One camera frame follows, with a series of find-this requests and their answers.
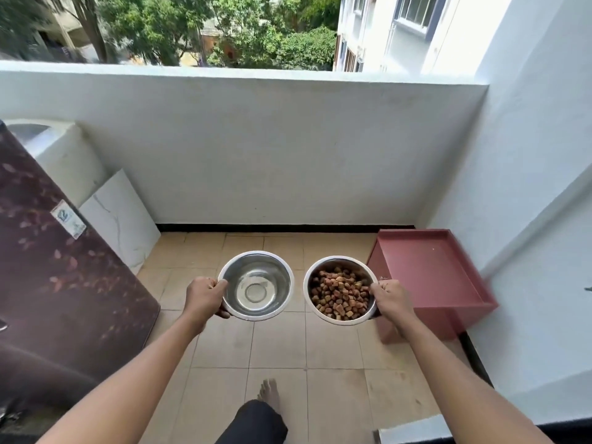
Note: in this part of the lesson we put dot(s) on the person's right forearm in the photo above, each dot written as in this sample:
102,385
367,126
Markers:
471,393

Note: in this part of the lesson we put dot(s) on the person's left foot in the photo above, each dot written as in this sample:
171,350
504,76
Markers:
269,393

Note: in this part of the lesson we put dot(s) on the person's left forearm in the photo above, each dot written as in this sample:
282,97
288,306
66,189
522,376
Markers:
129,388

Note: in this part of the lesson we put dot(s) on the neighbouring white building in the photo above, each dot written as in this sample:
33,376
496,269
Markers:
374,36

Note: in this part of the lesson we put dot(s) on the person's dark trousers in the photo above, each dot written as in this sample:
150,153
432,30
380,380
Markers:
254,425

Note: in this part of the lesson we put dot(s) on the maroon floral refrigerator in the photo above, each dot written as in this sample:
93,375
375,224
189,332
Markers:
46,295

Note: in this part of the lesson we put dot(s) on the red drawer cabinet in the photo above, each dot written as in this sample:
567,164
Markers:
425,268

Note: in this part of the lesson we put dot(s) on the blue framed window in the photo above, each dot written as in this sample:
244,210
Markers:
418,11
359,3

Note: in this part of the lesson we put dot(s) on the person's right hand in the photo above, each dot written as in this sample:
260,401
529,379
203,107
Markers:
393,302

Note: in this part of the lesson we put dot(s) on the white sticker label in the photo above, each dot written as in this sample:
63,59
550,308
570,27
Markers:
68,219

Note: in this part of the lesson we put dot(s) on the green trees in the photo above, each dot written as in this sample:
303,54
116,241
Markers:
240,32

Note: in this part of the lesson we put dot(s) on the person's left hand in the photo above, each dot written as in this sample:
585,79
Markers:
203,300

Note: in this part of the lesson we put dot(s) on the white marble tile slab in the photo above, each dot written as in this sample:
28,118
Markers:
120,217

